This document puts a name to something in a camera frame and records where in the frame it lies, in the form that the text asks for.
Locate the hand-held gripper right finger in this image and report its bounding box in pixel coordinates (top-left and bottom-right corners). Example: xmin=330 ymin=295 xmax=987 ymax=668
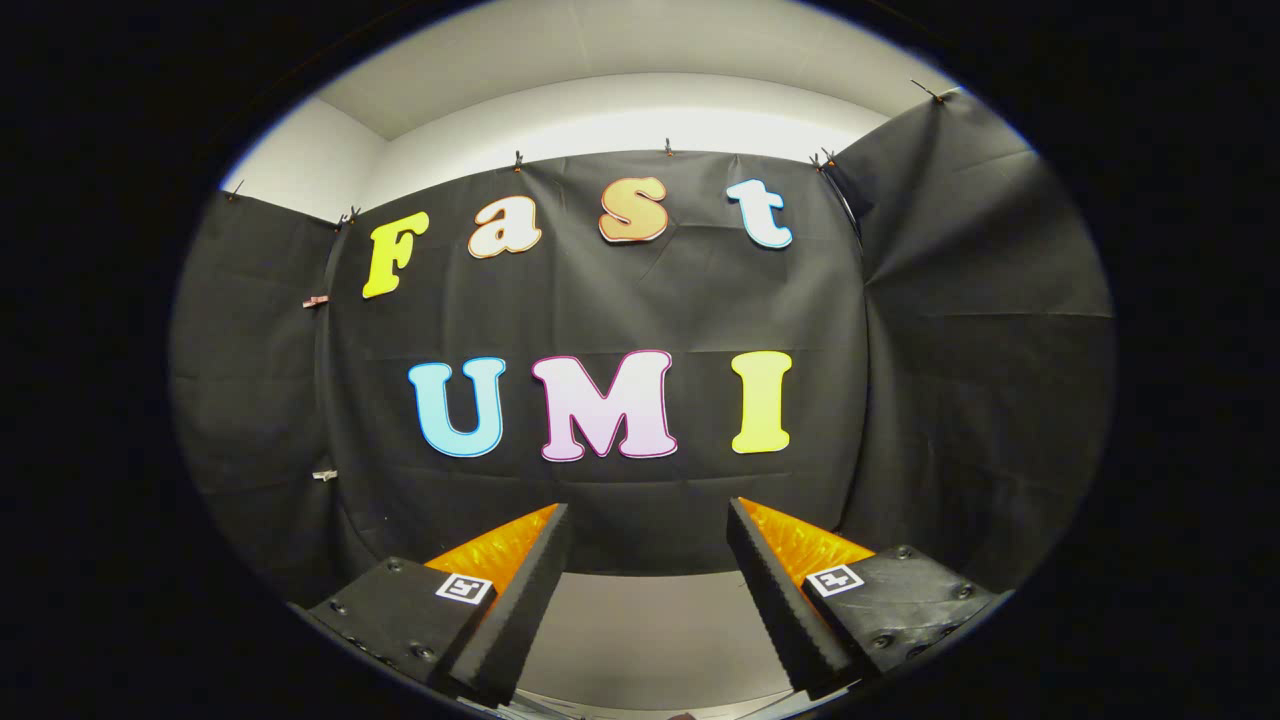
xmin=727 ymin=498 xmax=1006 ymax=699

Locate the black backdrop cloth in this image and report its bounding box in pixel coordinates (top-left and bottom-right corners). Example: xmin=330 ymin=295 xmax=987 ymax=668
xmin=170 ymin=88 xmax=1116 ymax=606

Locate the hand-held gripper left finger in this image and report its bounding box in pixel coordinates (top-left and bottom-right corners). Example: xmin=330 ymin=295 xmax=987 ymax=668
xmin=300 ymin=504 xmax=571 ymax=706

